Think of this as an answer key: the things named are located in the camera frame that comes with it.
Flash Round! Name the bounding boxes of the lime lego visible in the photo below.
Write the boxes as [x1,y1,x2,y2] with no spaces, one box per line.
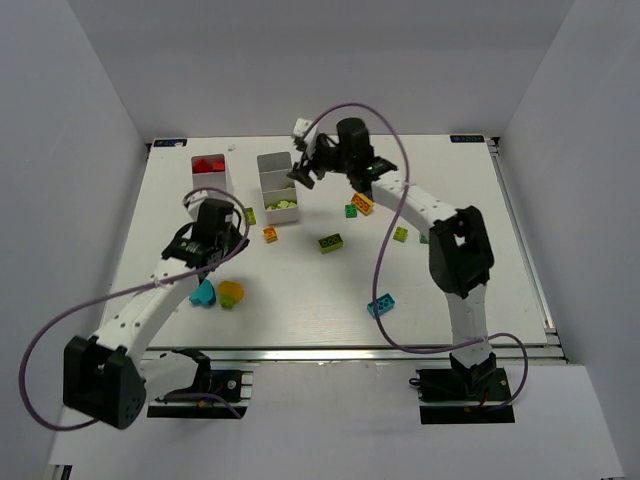
[245,207,256,225]

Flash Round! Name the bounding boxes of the red 2x3 lego brick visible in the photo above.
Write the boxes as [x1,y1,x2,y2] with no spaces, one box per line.
[192,157,212,174]

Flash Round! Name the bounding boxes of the lime 2x3 lego brick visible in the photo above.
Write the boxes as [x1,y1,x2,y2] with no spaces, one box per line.
[318,233,344,254]

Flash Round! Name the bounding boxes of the pale green lego piece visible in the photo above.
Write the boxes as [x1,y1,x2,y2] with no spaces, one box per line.
[276,200,297,209]

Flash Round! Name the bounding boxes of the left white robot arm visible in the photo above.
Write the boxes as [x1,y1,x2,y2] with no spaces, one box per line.
[63,198,248,429]

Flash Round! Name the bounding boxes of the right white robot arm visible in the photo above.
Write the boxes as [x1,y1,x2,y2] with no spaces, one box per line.
[288,118,496,394]

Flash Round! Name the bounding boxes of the right white divided container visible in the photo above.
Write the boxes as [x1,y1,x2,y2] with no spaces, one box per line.
[257,152,300,225]

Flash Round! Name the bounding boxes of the white divided container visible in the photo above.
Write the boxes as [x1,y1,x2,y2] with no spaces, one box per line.
[191,154,234,194]
[257,152,300,225]

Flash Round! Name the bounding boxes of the orange small lego brick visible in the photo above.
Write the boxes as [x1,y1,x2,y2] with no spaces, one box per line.
[263,226,278,243]

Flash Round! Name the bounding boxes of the orange 2x3 lego brick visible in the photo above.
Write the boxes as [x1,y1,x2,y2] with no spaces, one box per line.
[351,193,374,215]

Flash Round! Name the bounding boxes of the small green lego pile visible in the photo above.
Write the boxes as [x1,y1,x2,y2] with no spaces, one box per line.
[344,204,358,218]

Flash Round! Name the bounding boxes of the left white divided container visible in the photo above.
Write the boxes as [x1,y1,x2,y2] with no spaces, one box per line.
[191,154,234,194]

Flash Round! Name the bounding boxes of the yellow heart lego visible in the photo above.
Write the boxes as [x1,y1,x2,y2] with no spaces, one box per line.
[218,280,245,309]

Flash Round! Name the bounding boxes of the blue heart lego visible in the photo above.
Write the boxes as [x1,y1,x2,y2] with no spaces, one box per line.
[189,279,217,307]

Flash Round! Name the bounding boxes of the lime lego brick right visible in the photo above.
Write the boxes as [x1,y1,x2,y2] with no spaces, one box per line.
[393,227,408,243]

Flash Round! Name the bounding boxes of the blue 2x3 lego brick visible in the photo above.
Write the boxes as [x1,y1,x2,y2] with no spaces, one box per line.
[367,293,396,318]

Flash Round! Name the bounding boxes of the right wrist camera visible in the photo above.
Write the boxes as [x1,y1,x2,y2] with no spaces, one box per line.
[291,118,318,158]

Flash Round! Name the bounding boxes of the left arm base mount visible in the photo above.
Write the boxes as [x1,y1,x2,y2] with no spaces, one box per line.
[140,348,253,420]

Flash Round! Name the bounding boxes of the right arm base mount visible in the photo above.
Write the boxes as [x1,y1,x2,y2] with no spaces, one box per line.
[408,368,515,425]

